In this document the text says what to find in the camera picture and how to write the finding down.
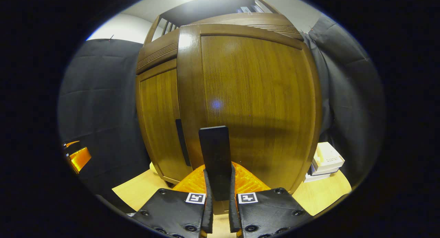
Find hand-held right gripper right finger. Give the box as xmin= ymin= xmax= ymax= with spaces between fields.
xmin=229 ymin=162 xmax=314 ymax=238

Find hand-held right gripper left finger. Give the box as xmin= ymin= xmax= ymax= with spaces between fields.
xmin=132 ymin=164 xmax=213 ymax=238

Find wooden cabinet door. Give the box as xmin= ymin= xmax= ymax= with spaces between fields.
xmin=137 ymin=59 xmax=193 ymax=182
xmin=177 ymin=23 xmax=322 ymax=215

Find wooden double-door shoe cabinet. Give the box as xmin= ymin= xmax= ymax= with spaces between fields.
xmin=136 ymin=0 xmax=310 ymax=187

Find black backdrop cloth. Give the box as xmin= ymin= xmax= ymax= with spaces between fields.
xmin=58 ymin=16 xmax=385 ymax=211

